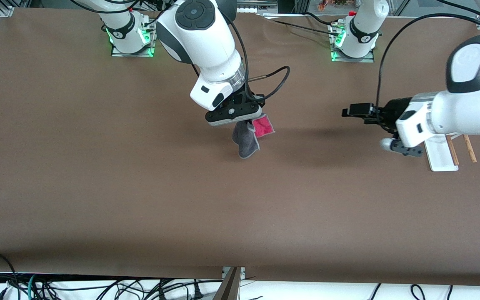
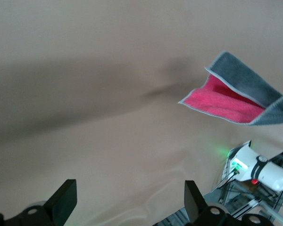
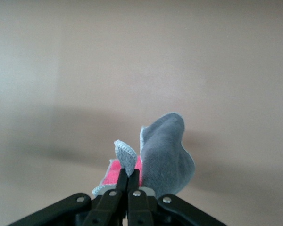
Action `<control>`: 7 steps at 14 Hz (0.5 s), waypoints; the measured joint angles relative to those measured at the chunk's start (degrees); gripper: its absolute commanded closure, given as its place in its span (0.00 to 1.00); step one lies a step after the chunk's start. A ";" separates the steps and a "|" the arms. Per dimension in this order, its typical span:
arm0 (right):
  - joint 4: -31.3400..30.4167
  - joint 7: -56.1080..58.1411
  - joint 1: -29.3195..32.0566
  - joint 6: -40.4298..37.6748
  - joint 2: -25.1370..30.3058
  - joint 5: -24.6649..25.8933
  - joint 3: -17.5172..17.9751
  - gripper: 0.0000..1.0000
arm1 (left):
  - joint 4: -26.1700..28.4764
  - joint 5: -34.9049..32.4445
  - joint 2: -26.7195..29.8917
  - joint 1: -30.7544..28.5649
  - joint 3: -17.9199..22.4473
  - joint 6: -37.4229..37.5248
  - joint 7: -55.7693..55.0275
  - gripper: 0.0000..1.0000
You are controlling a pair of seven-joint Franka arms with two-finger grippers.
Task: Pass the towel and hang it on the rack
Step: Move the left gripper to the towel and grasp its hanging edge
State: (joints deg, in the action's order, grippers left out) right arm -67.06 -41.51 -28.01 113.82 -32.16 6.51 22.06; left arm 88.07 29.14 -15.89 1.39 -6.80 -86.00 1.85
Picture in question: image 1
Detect grey and pink towel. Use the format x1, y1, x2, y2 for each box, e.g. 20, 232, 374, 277
231, 113, 276, 160

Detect white rack base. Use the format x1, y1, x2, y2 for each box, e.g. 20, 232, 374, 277
422, 134, 460, 172

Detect white power strip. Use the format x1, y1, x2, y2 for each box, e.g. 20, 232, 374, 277
237, 0, 278, 13

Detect orange plastic items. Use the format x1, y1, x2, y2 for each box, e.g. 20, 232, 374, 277
317, 0, 350, 11

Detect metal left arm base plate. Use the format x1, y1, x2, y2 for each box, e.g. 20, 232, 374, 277
330, 23, 375, 63

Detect black cable on table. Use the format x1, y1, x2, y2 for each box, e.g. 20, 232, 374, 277
302, 12, 338, 26
261, 15, 341, 37

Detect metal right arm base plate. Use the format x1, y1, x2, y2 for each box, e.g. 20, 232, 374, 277
110, 19, 158, 58

